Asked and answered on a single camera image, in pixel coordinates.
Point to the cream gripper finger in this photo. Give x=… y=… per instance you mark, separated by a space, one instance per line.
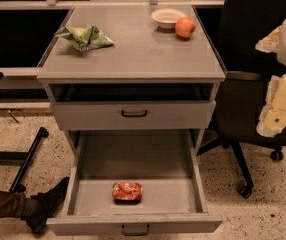
x=272 y=119
x=270 y=43

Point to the red coke can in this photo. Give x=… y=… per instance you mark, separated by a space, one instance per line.
x=127 y=192

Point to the closed grey drawer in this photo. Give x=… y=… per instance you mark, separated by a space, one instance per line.
x=107 y=115

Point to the grey drawer cabinet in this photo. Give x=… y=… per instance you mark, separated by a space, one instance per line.
x=145 y=64

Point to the open grey drawer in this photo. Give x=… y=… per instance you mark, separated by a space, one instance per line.
x=162 y=161

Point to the black office chair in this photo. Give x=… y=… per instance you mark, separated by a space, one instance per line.
x=234 y=29

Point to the orange fruit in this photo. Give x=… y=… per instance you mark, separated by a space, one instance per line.
x=185 y=27

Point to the white bowl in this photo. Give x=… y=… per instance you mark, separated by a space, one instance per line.
x=167 y=18

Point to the green chip bag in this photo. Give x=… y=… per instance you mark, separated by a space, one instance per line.
x=83 y=39

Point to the black metal floor stand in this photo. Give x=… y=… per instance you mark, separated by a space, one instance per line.
x=25 y=159

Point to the black shoe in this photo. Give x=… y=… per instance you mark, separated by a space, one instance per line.
x=40 y=207

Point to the brown trouser leg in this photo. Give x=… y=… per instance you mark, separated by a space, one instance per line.
x=12 y=204

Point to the black drawer handle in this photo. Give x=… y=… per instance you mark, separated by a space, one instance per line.
x=134 y=114
x=135 y=230

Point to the black lower drawer handle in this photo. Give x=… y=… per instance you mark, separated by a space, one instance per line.
x=135 y=230

